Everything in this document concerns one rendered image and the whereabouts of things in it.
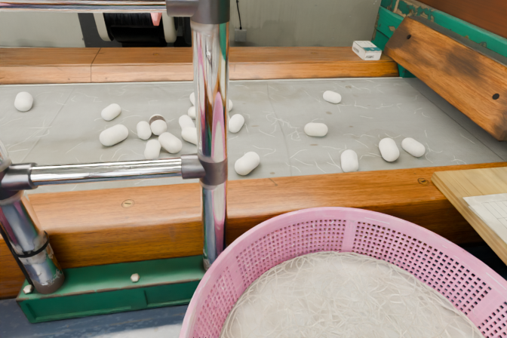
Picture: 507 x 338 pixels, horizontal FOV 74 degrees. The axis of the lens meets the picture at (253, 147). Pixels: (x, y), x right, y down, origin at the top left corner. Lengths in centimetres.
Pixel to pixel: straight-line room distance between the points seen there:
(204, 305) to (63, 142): 31
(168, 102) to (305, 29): 214
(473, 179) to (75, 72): 61
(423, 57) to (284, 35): 206
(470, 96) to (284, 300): 36
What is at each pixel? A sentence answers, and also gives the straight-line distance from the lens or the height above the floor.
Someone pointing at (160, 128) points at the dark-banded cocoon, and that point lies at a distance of 47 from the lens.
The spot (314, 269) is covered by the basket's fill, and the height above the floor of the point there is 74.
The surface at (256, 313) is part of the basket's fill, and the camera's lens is 31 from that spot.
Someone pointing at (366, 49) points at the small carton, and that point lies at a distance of 73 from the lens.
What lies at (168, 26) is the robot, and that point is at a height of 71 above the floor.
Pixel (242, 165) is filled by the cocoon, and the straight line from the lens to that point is 39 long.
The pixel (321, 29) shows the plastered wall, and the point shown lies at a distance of 267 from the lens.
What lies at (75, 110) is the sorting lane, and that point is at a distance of 58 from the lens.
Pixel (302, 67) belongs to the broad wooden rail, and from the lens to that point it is 67.
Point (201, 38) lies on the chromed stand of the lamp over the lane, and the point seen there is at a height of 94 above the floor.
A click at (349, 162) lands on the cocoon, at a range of 42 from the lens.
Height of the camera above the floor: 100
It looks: 35 degrees down
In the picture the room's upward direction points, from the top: 4 degrees clockwise
